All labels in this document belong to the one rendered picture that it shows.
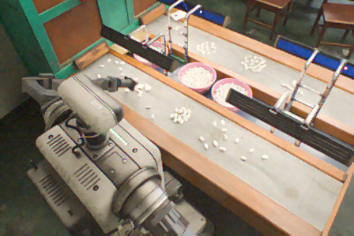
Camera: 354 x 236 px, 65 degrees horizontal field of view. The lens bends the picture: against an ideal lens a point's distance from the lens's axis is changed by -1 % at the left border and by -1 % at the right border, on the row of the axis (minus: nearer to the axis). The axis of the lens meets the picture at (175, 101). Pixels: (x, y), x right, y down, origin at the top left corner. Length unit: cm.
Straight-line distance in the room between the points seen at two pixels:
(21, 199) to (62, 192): 176
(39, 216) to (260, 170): 169
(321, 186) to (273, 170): 25
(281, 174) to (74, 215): 113
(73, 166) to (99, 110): 22
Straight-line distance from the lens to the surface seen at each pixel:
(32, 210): 256
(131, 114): 180
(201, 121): 177
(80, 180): 82
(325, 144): 140
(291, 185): 164
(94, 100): 70
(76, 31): 209
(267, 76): 211
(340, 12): 366
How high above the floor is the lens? 214
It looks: 49 degrees down
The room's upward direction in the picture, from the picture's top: 2 degrees counter-clockwise
